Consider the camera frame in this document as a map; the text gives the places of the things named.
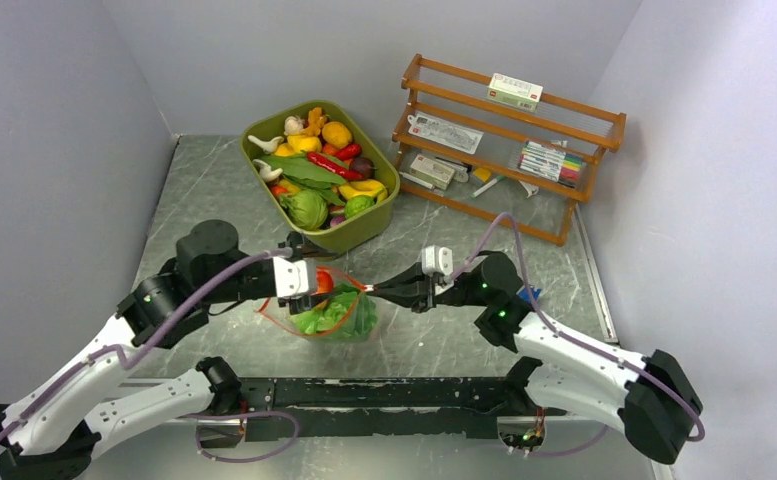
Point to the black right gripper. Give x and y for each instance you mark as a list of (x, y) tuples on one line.
[(424, 293)]

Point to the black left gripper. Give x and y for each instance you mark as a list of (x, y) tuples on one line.
[(301, 302)]

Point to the red pepper toy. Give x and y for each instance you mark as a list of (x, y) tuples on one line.
[(325, 282)]

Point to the napa cabbage toy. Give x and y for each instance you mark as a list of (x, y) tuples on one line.
[(347, 316)]

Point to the clear zip bag orange zipper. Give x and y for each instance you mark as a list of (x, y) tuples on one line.
[(279, 316)]

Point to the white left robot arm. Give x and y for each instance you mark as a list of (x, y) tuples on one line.
[(56, 431)]

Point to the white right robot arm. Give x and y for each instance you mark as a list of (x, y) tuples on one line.
[(647, 398)]

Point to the green leafy vegetable toy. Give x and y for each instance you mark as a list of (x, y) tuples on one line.
[(306, 209)]

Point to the olive green plastic bin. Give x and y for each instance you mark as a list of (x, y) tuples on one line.
[(352, 232)]

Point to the small green lime toy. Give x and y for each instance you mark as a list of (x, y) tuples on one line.
[(358, 205)]

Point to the white mushroom toy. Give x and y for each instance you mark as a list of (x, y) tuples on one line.
[(267, 146), (266, 172)]

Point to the flat green leaf toy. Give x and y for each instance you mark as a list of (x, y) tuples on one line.
[(300, 170)]

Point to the long red chili toy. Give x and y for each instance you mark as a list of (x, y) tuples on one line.
[(324, 162)]

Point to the yellow banana pepper toy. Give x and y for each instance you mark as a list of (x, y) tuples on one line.
[(371, 188)]

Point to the yellow lemon toy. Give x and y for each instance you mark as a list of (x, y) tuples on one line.
[(304, 143)]

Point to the dark red beet toy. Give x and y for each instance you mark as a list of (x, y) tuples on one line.
[(363, 166)]

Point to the blue clip on table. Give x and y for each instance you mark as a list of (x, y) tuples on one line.
[(529, 294)]

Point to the short red chili toy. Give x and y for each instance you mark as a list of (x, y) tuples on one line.
[(348, 152)]

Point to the yellow potato toy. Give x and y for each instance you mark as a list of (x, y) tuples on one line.
[(336, 134)]

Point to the white garlic bulb toy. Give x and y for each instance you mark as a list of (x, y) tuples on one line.
[(293, 125)]

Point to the small white green box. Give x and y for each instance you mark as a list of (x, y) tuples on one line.
[(432, 171)]

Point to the orange ginger root toy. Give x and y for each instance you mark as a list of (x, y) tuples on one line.
[(316, 120)]

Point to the white pen on table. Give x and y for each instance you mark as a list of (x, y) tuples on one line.
[(487, 186)]

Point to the flat packaged stationery card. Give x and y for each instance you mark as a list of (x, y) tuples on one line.
[(445, 133)]

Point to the wooden shelf rack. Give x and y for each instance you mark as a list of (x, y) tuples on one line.
[(541, 208)]

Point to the coloured marker pen set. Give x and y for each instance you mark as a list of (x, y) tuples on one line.
[(550, 163)]

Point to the white box on top shelf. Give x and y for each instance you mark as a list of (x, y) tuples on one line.
[(514, 92)]

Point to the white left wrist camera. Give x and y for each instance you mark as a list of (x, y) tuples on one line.
[(294, 279)]

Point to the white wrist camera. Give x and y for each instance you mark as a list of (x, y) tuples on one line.
[(437, 261), (294, 279)]

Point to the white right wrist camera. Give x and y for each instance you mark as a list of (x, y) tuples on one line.
[(437, 261)]

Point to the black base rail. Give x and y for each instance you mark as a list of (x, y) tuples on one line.
[(361, 407)]

